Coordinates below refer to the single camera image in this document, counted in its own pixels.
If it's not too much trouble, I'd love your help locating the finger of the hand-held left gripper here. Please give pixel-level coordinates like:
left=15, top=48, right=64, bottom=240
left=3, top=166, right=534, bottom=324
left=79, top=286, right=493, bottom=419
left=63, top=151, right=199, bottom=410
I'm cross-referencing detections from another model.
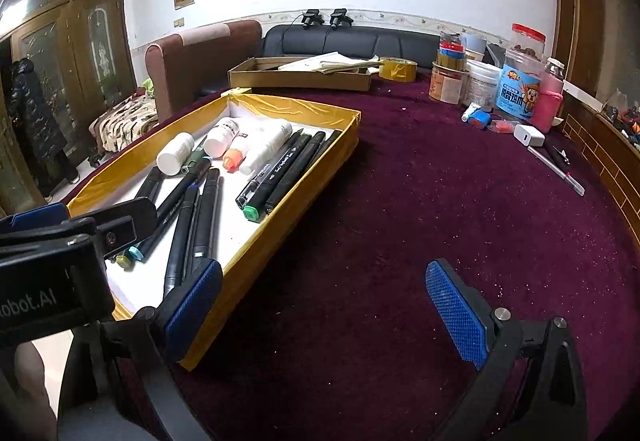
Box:
left=0, top=202, right=72, bottom=238
left=69, top=197, right=159, bottom=262

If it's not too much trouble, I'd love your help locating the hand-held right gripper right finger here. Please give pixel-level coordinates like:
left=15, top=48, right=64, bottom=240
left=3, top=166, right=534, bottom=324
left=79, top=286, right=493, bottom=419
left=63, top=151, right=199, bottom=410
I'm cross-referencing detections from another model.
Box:
left=425, top=258, right=590, bottom=441

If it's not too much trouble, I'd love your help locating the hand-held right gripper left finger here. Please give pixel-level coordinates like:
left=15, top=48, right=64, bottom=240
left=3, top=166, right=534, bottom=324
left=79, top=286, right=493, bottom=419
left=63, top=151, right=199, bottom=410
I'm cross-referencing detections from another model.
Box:
left=56, top=258, right=225, bottom=441

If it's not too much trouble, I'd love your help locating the black marker with teal cap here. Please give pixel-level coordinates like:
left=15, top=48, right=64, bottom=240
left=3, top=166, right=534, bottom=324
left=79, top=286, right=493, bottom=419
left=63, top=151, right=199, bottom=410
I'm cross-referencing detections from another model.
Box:
left=129, top=158, right=213, bottom=263

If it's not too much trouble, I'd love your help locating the thick black pen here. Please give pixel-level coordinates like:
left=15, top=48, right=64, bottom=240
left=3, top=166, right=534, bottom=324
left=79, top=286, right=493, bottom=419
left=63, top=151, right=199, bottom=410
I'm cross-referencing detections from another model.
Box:
left=164, top=183, right=201, bottom=303

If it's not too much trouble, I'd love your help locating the small plain white bottle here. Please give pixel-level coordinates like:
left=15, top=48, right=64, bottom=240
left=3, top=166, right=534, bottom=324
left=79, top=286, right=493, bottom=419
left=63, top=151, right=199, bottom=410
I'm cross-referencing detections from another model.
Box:
left=156, top=132, right=195, bottom=176

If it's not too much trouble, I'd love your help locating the green lighter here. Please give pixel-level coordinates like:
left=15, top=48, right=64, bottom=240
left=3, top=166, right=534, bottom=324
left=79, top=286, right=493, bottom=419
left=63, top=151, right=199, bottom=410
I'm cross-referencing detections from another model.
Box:
left=181, top=137, right=208, bottom=174

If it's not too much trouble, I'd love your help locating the gold box with white inside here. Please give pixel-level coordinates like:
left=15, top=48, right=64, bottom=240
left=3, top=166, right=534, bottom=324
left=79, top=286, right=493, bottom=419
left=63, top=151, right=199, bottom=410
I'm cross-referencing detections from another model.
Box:
left=66, top=88, right=362, bottom=372

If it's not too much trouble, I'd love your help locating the white glue bottle orange cap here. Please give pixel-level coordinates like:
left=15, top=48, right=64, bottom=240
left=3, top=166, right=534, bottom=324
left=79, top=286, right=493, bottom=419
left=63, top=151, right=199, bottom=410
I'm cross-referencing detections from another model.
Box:
left=222, top=131, right=252, bottom=172

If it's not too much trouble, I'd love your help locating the white bottle with red label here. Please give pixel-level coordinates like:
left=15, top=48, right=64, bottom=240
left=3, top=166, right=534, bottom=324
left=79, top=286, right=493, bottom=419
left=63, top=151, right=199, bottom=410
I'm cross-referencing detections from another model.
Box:
left=204, top=118, right=241, bottom=158

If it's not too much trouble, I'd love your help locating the thin black pen white label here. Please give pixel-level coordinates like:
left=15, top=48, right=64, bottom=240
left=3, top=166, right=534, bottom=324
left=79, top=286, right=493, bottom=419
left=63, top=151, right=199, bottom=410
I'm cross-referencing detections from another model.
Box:
left=235, top=128, right=302, bottom=210

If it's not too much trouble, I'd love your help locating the black marker with green caps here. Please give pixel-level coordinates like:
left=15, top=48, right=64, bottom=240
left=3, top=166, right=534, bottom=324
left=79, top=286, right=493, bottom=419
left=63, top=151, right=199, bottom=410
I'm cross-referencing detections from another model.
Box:
left=243, top=131, right=313, bottom=222

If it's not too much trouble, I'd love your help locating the white squeeze tube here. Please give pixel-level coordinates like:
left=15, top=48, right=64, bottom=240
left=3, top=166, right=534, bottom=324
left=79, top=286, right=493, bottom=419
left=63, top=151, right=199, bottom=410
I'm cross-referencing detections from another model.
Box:
left=239, top=118, right=293, bottom=176

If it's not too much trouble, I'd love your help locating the slim black pen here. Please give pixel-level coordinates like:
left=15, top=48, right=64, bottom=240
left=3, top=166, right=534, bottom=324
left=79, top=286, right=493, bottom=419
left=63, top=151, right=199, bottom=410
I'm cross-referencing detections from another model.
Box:
left=317, top=130, right=344, bottom=159

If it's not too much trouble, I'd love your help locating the person's left forearm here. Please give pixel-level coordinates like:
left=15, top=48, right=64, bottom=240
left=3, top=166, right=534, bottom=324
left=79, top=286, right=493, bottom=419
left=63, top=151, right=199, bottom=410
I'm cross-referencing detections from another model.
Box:
left=12, top=341, right=59, bottom=441

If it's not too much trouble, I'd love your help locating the patterned blanket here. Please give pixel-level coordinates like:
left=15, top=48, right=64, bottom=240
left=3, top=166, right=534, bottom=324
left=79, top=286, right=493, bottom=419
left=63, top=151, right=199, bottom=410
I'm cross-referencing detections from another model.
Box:
left=90, top=93, right=161, bottom=154

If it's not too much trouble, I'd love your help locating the maroon velvet tablecloth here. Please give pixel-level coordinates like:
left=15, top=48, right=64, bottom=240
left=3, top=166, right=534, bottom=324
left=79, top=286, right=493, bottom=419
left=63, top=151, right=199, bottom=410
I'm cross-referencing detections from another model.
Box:
left=115, top=66, right=640, bottom=441

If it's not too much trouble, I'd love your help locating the wooden glass door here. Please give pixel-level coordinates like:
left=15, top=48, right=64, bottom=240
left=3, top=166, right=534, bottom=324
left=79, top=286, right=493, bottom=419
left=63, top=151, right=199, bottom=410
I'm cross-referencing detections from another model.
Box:
left=0, top=0, right=137, bottom=216

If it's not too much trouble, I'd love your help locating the brown armchair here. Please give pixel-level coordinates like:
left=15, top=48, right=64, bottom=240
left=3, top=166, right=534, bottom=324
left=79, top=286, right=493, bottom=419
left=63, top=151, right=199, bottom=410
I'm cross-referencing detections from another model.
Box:
left=145, top=19, right=263, bottom=124

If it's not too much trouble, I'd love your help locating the white pen with red band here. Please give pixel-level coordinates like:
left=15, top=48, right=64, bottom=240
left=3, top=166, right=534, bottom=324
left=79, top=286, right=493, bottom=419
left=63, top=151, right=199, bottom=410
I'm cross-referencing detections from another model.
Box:
left=527, top=146, right=586, bottom=196

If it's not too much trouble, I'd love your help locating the black clip pen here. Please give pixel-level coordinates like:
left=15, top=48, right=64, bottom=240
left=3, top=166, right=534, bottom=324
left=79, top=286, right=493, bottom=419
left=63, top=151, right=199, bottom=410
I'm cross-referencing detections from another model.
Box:
left=545, top=141, right=572, bottom=166

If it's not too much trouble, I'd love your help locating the white charger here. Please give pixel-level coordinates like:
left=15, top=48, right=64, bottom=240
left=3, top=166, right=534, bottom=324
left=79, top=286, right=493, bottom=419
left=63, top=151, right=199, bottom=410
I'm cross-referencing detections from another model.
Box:
left=514, top=123, right=547, bottom=148

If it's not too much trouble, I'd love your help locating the flat cardboard box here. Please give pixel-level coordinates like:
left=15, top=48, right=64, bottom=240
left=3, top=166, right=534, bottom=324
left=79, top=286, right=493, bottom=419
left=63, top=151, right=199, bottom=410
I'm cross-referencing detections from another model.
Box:
left=228, top=56, right=373, bottom=92

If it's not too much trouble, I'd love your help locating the wooden cabinet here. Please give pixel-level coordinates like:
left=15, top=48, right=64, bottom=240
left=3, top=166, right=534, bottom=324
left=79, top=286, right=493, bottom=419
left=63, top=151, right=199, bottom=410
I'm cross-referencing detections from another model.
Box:
left=562, top=91, right=640, bottom=244

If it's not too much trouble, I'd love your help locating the clear jar with orange label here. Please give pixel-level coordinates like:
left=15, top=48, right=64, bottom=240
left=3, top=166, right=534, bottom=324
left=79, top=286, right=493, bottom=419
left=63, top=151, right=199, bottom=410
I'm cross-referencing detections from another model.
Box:
left=429, top=61, right=468, bottom=106

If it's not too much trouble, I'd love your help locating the pink yarn spool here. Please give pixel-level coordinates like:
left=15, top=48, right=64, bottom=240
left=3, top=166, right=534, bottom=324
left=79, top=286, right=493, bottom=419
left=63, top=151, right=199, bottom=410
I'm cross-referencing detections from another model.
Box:
left=530, top=58, right=566, bottom=132

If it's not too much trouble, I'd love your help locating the white plastic jar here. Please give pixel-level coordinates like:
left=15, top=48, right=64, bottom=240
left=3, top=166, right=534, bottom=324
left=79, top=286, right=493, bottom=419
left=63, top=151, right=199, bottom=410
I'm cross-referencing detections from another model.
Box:
left=462, top=60, right=501, bottom=112

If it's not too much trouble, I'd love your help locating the blue label jar red lid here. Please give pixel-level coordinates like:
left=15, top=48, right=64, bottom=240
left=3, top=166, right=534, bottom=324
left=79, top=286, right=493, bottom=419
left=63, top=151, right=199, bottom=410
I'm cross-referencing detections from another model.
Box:
left=500, top=23, right=547, bottom=122

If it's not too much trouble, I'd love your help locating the gold tape roll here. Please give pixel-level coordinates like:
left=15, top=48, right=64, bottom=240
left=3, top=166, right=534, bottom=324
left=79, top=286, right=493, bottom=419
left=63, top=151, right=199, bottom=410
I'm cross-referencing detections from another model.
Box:
left=378, top=57, right=417, bottom=82

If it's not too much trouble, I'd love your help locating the stack of papers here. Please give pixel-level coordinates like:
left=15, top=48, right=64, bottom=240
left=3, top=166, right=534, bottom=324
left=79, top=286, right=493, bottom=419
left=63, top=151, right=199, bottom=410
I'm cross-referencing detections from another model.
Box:
left=277, top=52, right=381, bottom=74

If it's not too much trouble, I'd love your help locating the clutter of small toys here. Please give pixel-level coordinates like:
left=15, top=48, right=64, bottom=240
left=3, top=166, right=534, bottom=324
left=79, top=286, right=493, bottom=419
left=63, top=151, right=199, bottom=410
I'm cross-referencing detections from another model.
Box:
left=605, top=103, right=640, bottom=138

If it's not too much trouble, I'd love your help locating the stack of coloured tape rolls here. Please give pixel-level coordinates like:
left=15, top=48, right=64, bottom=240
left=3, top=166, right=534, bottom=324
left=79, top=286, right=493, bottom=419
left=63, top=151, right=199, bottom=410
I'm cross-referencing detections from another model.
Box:
left=439, top=33, right=468, bottom=69

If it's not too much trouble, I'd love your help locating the black leather sofa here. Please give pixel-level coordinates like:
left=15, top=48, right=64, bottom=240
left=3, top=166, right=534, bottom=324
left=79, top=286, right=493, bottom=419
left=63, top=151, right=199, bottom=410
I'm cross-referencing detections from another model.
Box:
left=262, top=23, right=506, bottom=72

